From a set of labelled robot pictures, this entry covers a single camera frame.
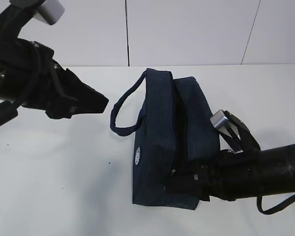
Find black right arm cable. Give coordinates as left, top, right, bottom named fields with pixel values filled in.
left=257, top=191, right=295, bottom=216

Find dark navy fabric lunch bag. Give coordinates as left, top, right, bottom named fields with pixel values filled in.
left=110, top=68, right=220, bottom=210

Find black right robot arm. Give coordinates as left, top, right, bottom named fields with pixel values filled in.
left=164, top=144, right=295, bottom=201

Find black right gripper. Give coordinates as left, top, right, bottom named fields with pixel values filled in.
left=164, top=149, right=238, bottom=202

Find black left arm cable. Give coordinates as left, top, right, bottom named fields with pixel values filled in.
left=14, top=44, right=45, bottom=106

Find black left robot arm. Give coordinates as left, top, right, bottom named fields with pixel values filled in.
left=0, top=0, right=109, bottom=127

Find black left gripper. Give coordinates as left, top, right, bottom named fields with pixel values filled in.
left=0, top=39, right=109, bottom=119

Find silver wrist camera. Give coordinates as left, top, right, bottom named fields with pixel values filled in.
left=210, top=109, right=243, bottom=152
left=9, top=0, right=65, bottom=26

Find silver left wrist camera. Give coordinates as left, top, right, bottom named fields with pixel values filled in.
left=9, top=0, right=65, bottom=26

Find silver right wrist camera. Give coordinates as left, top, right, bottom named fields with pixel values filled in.
left=210, top=109, right=243, bottom=152

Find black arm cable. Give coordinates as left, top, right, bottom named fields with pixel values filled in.
left=257, top=191, right=295, bottom=216
left=14, top=44, right=45, bottom=106

